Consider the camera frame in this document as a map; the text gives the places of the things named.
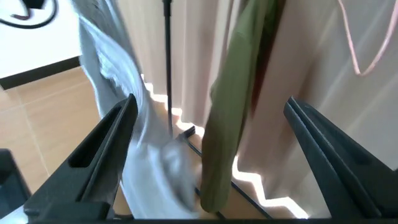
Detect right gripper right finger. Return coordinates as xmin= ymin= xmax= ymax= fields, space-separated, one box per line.
xmin=282 ymin=96 xmax=398 ymax=219

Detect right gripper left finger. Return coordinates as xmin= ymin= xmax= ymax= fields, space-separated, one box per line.
xmin=23 ymin=93 xmax=139 ymax=219

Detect pale grey shorts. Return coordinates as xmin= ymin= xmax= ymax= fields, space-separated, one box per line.
xmin=70 ymin=0 xmax=205 ymax=219

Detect pink clothes hanger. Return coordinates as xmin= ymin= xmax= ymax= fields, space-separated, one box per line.
xmin=337 ymin=0 xmax=398 ymax=78

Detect green long-sleeved shirt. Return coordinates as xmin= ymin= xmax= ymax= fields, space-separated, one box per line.
xmin=200 ymin=0 xmax=287 ymax=214

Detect black clothes rack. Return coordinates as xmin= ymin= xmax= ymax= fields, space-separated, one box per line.
xmin=161 ymin=0 xmax=274 ymax=220

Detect beige curtain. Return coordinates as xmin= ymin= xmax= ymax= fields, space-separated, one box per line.
xmin=116 ymin=0 xmax=398 ymax=218

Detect black cable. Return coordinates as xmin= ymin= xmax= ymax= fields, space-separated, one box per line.
xmin=0 ymin=0 xmax=59 ymax=30

